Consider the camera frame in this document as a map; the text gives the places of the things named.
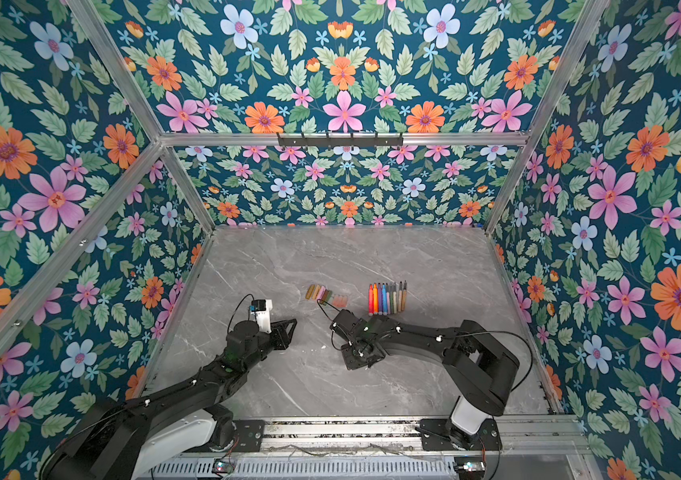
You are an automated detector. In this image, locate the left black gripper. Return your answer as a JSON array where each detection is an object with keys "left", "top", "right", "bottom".
[{"left": 241, "top": 317, "right": 298, "bottom": 376}]

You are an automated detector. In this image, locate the orange highlighter pen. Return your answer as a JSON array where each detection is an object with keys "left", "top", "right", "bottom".
[{"left": 372, "top": 284, "right": 380, "bottom": 315}]

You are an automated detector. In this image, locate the red pen cap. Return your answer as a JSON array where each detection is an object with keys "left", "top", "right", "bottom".
[{"left": 332, "top": 295, "right": 349, "bottom": 309}]

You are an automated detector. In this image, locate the tan brown pen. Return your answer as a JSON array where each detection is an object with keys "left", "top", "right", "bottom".
[{"left": 401, "top": 281, "right": 408, "bottom": 312}]

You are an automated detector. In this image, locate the blue highlighter pen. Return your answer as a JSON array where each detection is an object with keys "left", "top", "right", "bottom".
[{"left": 380, "top": 283, "right": 389, "bottom": 315}]

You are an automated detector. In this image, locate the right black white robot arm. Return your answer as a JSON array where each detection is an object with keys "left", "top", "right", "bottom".
[{"left": 330, "top": 310, "right": 521, "bottom": 449}]

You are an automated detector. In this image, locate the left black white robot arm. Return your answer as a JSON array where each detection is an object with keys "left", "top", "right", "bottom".
[{"left": 40, "top": 319, "right": 298, "bottom": 479}]

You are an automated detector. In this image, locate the left small circuit board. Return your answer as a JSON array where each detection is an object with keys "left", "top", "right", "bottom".
[{"left": 212, "top": 459, "right": 234, "bottom": 475}]

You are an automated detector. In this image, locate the small circuit board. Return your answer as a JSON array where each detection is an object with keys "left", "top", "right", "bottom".
[
  {"left": 454, "top": 457, "right": 487, "bottom": 480},
  {"left": 212, "top": 459, "right": 234, "bottom": 475}
]

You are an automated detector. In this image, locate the right small circuit board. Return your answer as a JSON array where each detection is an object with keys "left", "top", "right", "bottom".
[{"left": 454, "top": 457, "right": 487, "bottom": 480}]

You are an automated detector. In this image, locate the black hook rack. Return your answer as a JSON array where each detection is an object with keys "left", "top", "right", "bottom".
[{"left": 276, "top": 133, "right": 405, "bottom": 148}]

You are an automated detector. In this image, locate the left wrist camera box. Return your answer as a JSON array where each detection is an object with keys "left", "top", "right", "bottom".
[{"left": 250, "top": 299, "right": 272, "bottom": 333}]

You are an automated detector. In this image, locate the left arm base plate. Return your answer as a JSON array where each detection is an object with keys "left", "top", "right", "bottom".
[{"left": 222, "top": 420, "right": 266, "bottom": 453}]

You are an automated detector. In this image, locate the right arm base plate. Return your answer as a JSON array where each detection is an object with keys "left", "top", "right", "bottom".
[{"left": 416, "top": 418, "right": 503, "bottom": 451}]

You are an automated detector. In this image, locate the white slotted cable duct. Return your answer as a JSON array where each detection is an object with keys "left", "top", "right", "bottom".
[{"left": 142, "top": 456, "right": 459, "bottom": 480}]

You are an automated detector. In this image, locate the aluminium front rail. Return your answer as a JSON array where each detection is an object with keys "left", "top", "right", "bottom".
[{"left": 90, "top": 415, "right": 594, "bottom": 460}]

